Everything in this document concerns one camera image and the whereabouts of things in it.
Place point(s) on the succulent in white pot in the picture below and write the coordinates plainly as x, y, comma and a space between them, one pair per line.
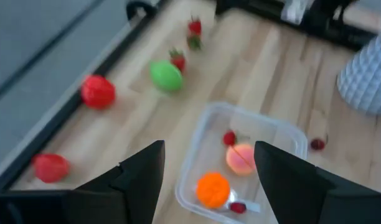
365, 77

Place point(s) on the large red strawberry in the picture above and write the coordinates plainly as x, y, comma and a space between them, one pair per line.
98, 91
50, 168

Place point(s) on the clear plastic tupperware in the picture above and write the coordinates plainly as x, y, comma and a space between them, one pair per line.
271, 130

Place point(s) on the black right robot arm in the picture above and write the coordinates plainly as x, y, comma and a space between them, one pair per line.
326, 14

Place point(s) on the small strawberry green leaves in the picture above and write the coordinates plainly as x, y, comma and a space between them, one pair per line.
178, 60
195, 27

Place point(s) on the black aluminium table frame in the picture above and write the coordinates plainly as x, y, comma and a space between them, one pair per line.
66, 112

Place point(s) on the pink yellow peach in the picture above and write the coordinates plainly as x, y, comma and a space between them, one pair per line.
240, 160

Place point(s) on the green lime fruit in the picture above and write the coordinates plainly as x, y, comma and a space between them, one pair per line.
166, 75

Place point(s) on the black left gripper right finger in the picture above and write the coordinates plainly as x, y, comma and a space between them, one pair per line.
302, 199

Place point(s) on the silver metal bracket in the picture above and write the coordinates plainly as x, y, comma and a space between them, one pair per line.
294, 11

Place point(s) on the dark red cherry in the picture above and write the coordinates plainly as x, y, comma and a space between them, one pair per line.
238, 207
317, 144
229, 137

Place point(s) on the black curved bracket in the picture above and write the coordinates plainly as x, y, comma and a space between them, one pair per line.
129, 7

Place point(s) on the orange fruit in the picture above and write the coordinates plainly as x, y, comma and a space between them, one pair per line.
213, 189

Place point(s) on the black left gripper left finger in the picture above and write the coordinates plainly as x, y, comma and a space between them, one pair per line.
115, 199

